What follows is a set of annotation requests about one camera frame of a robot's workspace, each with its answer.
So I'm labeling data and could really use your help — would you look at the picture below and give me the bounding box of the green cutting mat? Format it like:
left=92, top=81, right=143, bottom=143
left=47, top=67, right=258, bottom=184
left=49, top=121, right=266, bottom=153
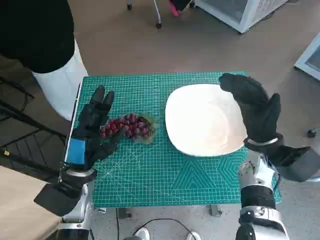
left=79, top=71, right=282, bottom=209

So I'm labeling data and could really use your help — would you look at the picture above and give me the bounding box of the black metal rack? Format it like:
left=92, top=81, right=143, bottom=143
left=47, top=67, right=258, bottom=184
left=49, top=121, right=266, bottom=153
left=0, top=74, right=74, bottom=181

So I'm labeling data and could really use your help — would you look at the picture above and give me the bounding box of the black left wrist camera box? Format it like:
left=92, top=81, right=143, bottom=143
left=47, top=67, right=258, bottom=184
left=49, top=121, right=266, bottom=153
left=33, top=183, right=81, bottom=217

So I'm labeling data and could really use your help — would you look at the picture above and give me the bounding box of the beige wooden table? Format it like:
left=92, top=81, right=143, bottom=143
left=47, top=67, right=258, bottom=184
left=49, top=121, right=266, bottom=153
left=0, top=164, right=63, bottom=240

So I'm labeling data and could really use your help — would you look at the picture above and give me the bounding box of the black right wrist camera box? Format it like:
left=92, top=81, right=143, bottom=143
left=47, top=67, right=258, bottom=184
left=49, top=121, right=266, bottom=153
left=269, top=146, right=320, bottom=183

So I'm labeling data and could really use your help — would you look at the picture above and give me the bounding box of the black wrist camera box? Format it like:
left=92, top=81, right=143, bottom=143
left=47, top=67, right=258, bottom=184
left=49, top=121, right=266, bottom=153
left=33, top=183, right=81, bottom=217
left=269, top=146, right=320, bottom=183

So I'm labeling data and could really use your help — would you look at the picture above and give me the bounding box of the black floor cable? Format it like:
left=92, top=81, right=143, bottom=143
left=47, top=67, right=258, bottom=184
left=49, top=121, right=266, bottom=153
left=115, top=207, right=198, bottom=240

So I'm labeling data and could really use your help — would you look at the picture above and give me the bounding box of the person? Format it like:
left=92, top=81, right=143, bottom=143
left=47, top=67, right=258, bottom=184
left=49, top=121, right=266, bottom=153
left=0, top=0, right=90, bottom=122

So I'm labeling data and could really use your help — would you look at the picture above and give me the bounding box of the grey table bracket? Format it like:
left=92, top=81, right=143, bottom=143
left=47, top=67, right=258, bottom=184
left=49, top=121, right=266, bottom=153
left=117, top=207, right=133, bottom=219
left=209, top=204, right=223, bottom=216

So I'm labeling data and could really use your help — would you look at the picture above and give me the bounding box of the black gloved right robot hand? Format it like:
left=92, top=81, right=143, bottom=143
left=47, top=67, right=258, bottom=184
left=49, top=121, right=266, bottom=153
left=218, top=72, right=282, bottom=141

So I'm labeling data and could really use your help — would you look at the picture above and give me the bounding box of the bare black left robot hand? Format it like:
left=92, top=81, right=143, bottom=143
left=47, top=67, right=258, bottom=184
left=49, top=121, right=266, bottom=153
left=65, top=84, right=120, bottom=171

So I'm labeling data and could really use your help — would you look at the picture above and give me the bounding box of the white chair leg with caster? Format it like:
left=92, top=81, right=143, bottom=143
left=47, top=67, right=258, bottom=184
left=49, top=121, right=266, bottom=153
left=152, top=0, right=163, bottom=29

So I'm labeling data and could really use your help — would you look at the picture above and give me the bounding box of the red toy grape bunch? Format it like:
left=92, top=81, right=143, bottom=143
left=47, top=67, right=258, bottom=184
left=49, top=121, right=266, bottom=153
left=99, top=112, right=157, bottom=145

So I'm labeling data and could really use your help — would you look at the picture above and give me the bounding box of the white square plate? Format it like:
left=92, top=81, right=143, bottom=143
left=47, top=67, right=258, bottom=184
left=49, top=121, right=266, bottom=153
left=164, top=84, right=249, bottom=158

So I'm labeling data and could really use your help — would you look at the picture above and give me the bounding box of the pink and black object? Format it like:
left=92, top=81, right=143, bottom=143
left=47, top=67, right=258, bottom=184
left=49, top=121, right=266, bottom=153
left=167, top=0, right=193, bottom=17

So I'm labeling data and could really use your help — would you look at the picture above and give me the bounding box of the white glass-door cabinet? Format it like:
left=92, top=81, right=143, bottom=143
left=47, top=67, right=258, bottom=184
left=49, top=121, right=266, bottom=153
left=194, top=0, right=290, bottom=34

